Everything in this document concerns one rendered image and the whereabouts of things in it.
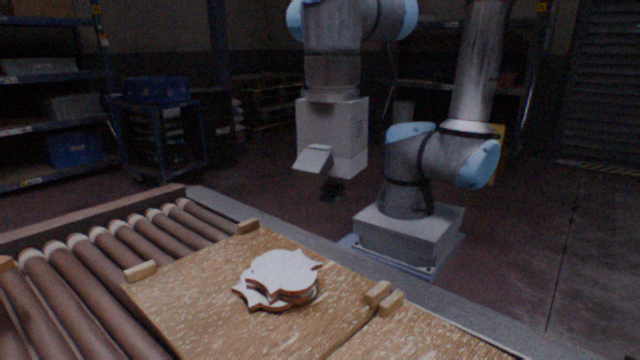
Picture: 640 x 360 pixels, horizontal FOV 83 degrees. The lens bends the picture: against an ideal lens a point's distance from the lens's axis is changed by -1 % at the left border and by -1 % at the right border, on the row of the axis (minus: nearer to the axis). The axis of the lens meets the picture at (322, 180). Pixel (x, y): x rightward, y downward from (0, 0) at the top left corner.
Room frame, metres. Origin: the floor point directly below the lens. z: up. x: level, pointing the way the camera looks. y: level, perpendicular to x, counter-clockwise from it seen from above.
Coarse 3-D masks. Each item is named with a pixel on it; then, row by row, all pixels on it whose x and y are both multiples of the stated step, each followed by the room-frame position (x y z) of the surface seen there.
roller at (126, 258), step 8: (88, 232) 0.85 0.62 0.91; (96, 232) 0.83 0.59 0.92; (104, 232) 0.83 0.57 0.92; (96, 240) 0.81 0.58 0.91; (104, 240) 0.79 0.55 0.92; (112, 240) 0.79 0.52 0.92; (104, 248) 0.77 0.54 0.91; (112, 248) 0.76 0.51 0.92; (120, 248) 0.75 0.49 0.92; (112, 256) 0.74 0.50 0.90; (120, 256) 0.73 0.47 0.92; (128, 256) 0.72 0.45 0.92; (136, 256) 0.72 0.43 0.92; (120, 264) 0.71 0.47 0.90; (128, 264) 0.69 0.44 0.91; (136, 264) 0.69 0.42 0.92
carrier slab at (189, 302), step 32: (192, 256) 0.69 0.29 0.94; (224, 256) 0.70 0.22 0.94; (256, 256) 0.70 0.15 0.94; (320, 256) 0.70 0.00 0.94; (128, 288) 0.58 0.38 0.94; (160, 288) 0.58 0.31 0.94; (192, 288) 0.58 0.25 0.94; (224, 288) 0.58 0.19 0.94; (320, 288) 0.58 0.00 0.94; (352, 288) 0.58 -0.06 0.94; (160, 320) 0.49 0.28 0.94; (192, 320) 0.50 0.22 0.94; (224, 320) 0.50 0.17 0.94; (256, 320) 0.50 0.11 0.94; (288, 320) 0.50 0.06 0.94; (320, 320) 0.50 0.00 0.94; (352, 320) 0.50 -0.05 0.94; (192, 352) 0.43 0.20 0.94; (224, 352) 0.43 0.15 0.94; (256, 352) 0.43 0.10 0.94; (288, 352) 0.43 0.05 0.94; (320, 352) 0.43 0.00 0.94
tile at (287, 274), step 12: (252, 264) 0.58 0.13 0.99; (264, 264) 0.58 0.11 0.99; (276, 264) 0.58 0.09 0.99; (288, 264) 0.58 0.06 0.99; (300, 264) 0.58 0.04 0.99; (312, 264) 0.58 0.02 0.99; (252, 276) 0.54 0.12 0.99; (264, 276) 0.54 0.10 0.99; (276, 276) 0.54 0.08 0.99; (288, 276) 0.54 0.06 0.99; (300, 276) 0.54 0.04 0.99; (312, 276) 0.54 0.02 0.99; (264, 288) 0.52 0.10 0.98; (276, 288) 0.51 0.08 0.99; (288, 288) 0.51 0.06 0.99; (300, 288) 0.51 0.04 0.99
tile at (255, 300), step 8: (248, 272) 0.60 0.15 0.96; (232, 288) 0.55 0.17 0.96; (240, 288) 0.55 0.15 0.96; (248, 296) 0.53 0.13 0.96; (256, 296) 0.53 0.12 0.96; (256, 304) 0.51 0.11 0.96; (264, 304) 0.51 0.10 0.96; (272, 304) 0.51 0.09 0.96; (280, 304) 0.51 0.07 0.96; (288, 304) 0.51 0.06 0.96
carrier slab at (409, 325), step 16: (384, 320) 0.50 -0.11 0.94; (400, 320) 0.50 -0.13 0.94; (416, 320) 0.50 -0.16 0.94; (432, 320) 0.50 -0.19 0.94; (368, 336) 0.46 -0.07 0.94; (384, 336) 0.46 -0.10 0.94; (400, 336) 0.46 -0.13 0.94; (416, 336) 0.46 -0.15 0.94; (432, 336) 0.46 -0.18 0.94; (448, 336) 0.46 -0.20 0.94; (464, 336) 0.46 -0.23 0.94; (336, 352) 0.43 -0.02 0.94; (352, 352) 0.43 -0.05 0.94; (368, 352) 0.43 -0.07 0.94; (384, 352) 0.43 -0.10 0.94; (400, 352) 0.43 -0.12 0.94; (416, 352) 0.43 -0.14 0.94; (432, 352) 0.43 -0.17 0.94; (448, 352) 0.43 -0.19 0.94; (464, 352) 0.43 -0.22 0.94; (480, 352) 0.43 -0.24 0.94; (496, 352) 0.43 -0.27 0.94
